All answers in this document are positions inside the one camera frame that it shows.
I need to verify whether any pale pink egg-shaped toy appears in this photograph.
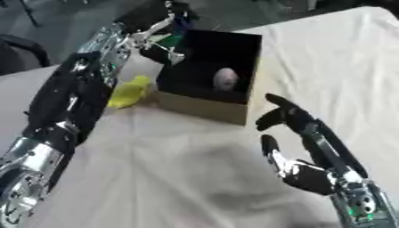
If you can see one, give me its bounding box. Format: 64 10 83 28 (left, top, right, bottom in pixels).
212 67 242 93

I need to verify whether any black tripod leg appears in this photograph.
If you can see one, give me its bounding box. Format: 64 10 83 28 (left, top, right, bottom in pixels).
17 0 41 29

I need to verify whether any yellow soft toy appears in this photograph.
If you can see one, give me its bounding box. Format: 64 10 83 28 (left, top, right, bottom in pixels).
106 75 153 110

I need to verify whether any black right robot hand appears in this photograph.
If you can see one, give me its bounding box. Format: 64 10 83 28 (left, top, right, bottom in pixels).
254 93 371 197

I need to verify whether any green toy block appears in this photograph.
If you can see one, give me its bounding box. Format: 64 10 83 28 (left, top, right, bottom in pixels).
151 33 187 48

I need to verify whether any black chair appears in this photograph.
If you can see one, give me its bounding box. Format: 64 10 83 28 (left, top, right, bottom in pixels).
0 33 53 76

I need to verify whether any cardboard box with black inside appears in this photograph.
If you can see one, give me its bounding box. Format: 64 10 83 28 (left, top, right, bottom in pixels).
154 28 265 126

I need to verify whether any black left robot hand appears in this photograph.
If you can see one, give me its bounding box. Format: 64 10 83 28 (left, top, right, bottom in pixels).
117 0 200 66

